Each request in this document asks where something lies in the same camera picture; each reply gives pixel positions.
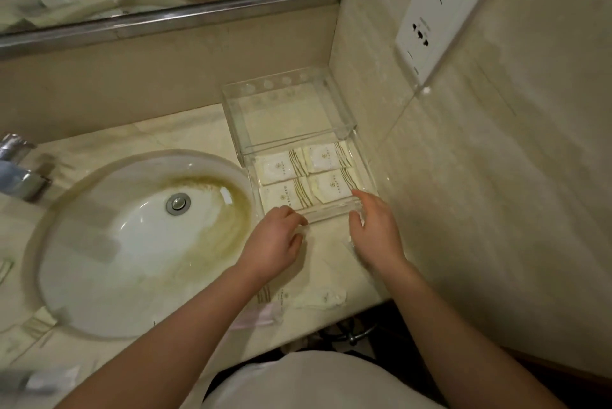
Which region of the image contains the person's right hand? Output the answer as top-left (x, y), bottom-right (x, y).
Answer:
top-left (347, 189), bottom-right (407, 276)

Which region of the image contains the person's left hand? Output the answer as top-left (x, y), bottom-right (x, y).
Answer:
top-left (237, 205), bottom-right (309, 283)

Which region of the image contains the person's right forearm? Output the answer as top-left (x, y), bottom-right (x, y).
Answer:
top-left (377, 258), bottom-right (567, 409)

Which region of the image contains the clear packet with dark item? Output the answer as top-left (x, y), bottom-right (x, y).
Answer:
top-left (0, 364), bottom-right (81, 398)

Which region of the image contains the chrome pipe fitting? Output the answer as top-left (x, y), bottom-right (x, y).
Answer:
top-left (319, 320), bottom-right (379, 347)

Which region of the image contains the clear acrylic amenity box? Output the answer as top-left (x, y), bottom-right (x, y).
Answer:
top-left (244, 134), bottom-right (379, 226)
top-left (221, 67), bottom-right (357, 159)

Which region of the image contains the white oval sink basin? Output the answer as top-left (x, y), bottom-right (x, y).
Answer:
top-left (24, 149), bottom-right (259, 340)

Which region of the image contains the white wall socket panel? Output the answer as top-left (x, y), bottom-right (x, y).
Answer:
top-left (394, 0), bottom-right (518, 87)

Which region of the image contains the pink toothbrush packet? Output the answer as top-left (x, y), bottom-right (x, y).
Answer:
top-left (229, 301), bottom-right (283, 331)

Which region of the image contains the chrome faucet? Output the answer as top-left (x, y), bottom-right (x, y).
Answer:
top-left (0, 133), bottom-right (52, 203)

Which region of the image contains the metal sink drain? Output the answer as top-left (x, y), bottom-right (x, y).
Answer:
top-left (166, 192), bottom-right (192, 216)

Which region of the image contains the dark wooden door frame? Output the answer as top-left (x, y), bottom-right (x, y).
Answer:
top-left (502, 346), bottom-right (612, 395)

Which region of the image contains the person's left forearm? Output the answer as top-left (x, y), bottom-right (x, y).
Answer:
top-left (55, 265), bottom-right (264, 409)

